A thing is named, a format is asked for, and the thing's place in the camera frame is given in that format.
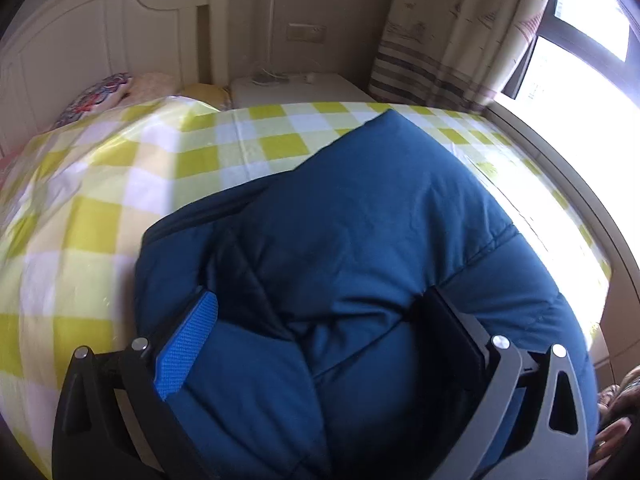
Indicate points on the dark framed window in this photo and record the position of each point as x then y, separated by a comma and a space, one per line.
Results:
580, 35

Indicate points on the blue puffer jacket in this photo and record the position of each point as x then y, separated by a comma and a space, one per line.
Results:
350, 210

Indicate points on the yellow checked bed sheet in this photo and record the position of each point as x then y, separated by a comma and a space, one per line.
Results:
75, 210

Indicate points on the white wooden headboard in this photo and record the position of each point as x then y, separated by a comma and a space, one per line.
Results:
150, 45

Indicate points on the floral print pillow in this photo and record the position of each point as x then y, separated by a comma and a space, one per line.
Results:
95, 95

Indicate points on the yellow pillow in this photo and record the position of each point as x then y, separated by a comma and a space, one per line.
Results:
207, 92

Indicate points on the wall socket panel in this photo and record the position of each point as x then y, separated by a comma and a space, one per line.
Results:
305, 32

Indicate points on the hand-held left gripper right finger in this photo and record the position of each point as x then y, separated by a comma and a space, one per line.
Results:
460, 330

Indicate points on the person's patterned clothing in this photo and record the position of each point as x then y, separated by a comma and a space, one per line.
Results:
625, 392

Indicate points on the white nightstand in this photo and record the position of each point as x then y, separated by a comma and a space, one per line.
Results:
300, 92

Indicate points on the cream pillow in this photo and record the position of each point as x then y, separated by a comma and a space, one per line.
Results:
155, 85

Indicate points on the white wall conduit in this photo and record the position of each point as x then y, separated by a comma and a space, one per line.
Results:
271, 25

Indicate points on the striped beige curtain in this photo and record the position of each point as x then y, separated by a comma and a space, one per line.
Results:
440, 35

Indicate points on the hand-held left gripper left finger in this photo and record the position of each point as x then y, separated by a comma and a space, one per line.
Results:
187, 345

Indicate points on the person's right hand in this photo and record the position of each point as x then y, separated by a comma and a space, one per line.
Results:
607, 437

